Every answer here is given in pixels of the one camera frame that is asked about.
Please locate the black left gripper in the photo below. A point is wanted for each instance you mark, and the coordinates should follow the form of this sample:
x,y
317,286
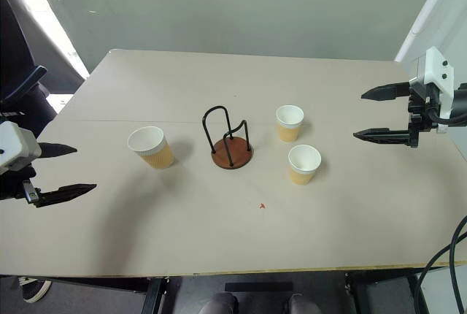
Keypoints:
x,y
16,184

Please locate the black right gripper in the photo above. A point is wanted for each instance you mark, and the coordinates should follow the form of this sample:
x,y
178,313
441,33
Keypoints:
x,y
419,109

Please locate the large ribbed paper cup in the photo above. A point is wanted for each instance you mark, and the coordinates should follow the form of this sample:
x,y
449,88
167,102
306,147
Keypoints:
x,y
155,153

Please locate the tan ribbed paper cup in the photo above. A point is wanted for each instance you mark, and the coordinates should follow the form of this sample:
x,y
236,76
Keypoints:
x,y
290,126
303,168

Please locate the dark blue chair armrest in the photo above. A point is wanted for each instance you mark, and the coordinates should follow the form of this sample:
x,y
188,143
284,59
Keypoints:
x,y
31,78

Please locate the white panel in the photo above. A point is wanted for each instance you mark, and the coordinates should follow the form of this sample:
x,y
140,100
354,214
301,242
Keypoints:
x,y
434,11

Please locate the black white-soled shoe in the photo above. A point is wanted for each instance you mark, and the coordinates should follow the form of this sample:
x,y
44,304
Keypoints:
x,y
34,290

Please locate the small red scrap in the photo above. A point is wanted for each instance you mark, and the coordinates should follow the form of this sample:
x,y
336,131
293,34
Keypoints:
x,y
262,205

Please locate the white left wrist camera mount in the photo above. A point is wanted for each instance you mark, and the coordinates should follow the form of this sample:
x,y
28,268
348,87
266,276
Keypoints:
x,y
16,146

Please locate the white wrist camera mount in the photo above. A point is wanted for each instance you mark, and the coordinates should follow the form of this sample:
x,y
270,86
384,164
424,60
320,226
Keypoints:
x,y
16,146
439,73

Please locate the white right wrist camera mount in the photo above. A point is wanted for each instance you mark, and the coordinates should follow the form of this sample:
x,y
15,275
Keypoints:
x,y
439,73

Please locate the black table frame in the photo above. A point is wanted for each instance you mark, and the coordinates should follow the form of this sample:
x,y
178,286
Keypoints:
x,y
383,292

